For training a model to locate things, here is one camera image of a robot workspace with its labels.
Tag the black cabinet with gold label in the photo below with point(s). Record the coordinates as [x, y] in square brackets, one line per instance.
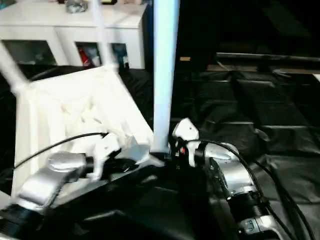
[197, 30]

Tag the dark metal bar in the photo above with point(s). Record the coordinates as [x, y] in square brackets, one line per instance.
[270, 58]

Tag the black mat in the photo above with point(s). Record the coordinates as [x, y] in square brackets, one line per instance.
[262, 112]

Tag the white sideboard cabinet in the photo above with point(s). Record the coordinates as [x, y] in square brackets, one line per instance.
[37, 25]

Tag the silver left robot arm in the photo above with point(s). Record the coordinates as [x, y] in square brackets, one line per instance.
[50, 172]

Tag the white flat board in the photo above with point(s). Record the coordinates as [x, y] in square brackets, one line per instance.
[318, 77]

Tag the white plastic table top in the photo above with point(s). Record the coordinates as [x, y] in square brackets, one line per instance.
[75, 105]

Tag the red bottle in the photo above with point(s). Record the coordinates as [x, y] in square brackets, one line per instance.
[83, 56]

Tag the dark ornament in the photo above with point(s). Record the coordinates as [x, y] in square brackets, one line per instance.
[76, 6]

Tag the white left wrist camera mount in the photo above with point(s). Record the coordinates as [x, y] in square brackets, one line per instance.
[105, 150]

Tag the white plastic table leg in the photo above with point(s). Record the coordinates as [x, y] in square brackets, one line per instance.
[103, 37]
[165, 75]
[12, 70]

